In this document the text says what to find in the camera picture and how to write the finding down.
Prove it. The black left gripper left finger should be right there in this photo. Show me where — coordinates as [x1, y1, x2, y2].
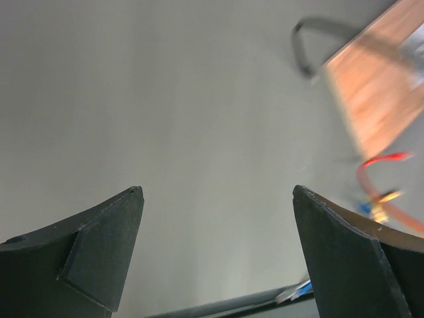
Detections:
[1, 186, 144, 317]

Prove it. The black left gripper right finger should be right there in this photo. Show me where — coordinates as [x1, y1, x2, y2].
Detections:
[293, 185, 423, 317]

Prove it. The black patch cable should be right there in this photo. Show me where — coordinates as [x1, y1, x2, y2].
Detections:
[290, 17, 360, 80]

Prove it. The wooden base board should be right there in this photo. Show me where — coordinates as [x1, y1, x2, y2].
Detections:
[324, 1, 423, 159]

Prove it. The metal stand bracket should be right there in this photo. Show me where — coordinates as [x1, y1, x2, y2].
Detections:
[399, 24, 423, 89]

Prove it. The red patch cable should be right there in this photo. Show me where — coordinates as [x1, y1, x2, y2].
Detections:
[356, 151, 424, 233]

